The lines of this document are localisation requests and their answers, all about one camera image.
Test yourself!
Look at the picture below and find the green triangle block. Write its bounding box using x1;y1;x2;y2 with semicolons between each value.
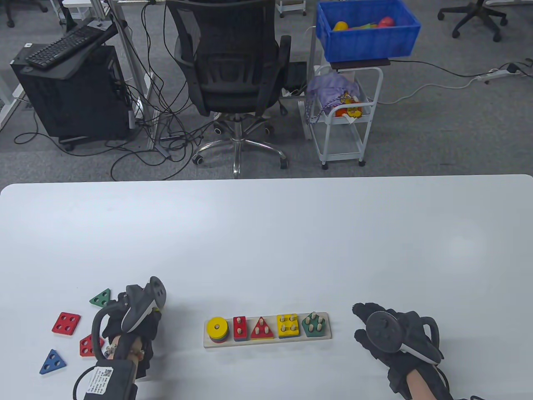
89;288;112;310

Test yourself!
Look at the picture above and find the yellow square block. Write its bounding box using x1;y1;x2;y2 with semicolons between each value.
277;315;301;339

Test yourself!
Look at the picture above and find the red triangle block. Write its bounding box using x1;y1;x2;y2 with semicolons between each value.
250;317;274;339

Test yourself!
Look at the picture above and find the blue plastic crate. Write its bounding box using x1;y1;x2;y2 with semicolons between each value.
315;0;421;63

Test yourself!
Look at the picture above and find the wooden post board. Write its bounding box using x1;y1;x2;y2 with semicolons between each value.
203;313;334;349

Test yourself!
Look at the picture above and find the blue triangle block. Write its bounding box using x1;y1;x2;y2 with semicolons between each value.
39;349;67;375

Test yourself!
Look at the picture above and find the red pentagon block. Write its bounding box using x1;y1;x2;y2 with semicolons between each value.
79;333;105;358

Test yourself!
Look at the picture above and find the small white cart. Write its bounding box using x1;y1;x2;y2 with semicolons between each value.
276;0;308;18

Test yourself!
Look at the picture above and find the person's left forearm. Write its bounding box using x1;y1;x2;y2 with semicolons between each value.
104;333;144;364

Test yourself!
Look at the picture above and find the black mesh office chair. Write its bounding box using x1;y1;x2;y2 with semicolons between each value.
165;0;292;179

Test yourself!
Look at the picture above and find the purple cloth bag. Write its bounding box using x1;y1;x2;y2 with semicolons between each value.
305;72;360;124

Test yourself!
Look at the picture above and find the white floor cable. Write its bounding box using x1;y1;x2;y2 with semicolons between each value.
380;75;483;105

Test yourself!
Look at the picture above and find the black chair base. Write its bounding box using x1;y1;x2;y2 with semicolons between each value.
0;0;49;28
437;0;508;43

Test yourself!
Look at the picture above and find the white power strip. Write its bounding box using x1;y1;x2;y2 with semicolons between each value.
476;68;522;83

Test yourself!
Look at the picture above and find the red square block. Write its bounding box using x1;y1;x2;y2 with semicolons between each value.
52;312;82;336

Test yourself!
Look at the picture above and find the green pentagon block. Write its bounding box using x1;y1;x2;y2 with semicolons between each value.
302;313;327;338

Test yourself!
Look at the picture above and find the person's right forearm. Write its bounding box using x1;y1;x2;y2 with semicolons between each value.
406;369;452;400

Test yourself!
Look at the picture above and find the beaded bracelet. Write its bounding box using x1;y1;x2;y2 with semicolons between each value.
104;344;145;360

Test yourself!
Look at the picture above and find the tangle of black cables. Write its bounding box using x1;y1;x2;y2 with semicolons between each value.
14;0;217;180

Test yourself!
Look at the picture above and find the person's right hand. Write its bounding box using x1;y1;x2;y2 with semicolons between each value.
353;303;444;393

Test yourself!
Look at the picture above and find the yellow round block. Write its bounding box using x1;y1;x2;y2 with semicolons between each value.
206;317;228;339

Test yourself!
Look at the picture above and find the white desk foot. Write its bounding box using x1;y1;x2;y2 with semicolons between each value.
0;81;26;130

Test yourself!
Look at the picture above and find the black tracking controller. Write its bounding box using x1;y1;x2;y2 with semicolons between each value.
92;276;168;361
366;310;444;365

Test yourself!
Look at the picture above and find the white desk frame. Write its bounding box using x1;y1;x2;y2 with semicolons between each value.
90;0;161;151

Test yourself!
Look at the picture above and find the brown board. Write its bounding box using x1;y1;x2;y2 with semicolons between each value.
330;58;391;70

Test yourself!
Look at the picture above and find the black labelled box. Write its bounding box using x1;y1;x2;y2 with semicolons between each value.
83;360;139;400

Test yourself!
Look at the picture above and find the black computer tower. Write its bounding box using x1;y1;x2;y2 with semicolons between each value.
10;44;134;152

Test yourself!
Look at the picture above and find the orange plush toy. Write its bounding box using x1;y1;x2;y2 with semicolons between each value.
335;92;364;120

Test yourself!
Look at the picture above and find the black floor cable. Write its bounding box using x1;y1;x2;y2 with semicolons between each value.
389;60;533;80

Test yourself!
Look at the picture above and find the black keyboard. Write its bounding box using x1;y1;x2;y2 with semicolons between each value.
25;25;107;70

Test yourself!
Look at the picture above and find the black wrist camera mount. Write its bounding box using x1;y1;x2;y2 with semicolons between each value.
387;366;411;394

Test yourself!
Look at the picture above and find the person's left hand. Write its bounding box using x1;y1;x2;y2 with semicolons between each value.
102;292;163;380

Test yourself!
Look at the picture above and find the black bag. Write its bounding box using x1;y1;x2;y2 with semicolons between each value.
282;61;309;95

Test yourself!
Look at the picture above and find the white utility cart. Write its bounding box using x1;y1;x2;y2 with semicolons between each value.
309;65;384;170

